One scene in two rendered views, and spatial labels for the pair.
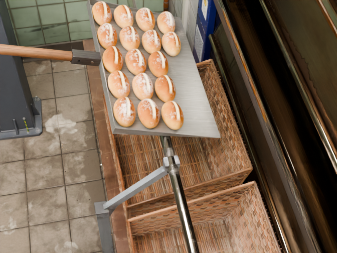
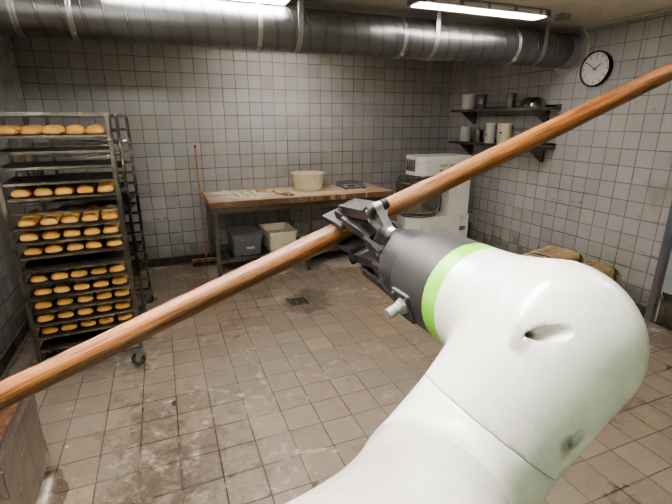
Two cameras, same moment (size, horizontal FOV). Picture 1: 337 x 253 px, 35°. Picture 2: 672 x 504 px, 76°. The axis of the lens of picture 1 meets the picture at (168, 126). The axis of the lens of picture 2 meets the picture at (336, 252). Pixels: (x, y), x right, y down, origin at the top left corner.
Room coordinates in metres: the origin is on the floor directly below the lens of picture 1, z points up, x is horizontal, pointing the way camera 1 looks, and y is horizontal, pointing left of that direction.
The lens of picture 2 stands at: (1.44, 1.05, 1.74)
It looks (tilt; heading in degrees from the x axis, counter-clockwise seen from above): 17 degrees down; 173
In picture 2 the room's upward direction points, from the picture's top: straight up
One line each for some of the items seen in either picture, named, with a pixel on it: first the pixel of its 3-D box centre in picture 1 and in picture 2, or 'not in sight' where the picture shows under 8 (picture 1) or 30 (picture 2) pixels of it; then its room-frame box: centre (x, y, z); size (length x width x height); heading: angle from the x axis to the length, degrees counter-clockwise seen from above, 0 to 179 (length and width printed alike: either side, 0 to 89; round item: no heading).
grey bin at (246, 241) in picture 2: not in sight; (244, 240); (-3.63, 0.56, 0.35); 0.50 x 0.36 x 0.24; 15
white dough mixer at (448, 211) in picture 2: not in sight; (428, 206); (-3.84, 2.90, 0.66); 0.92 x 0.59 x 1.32; 105
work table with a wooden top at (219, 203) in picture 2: not in sight; (299, 226); (-3.81, 1.23, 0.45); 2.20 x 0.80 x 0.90; 105
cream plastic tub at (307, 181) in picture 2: not in sight; (307, 181); (-3.93, 1.36, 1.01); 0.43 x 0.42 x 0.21; 105
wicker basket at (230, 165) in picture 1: (171, 138); not in sight; (1.20, -0.02, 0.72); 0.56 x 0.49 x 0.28; 16
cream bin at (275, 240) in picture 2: not in sight; (278, 236); (-3.74, 0.96, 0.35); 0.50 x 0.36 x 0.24; 16
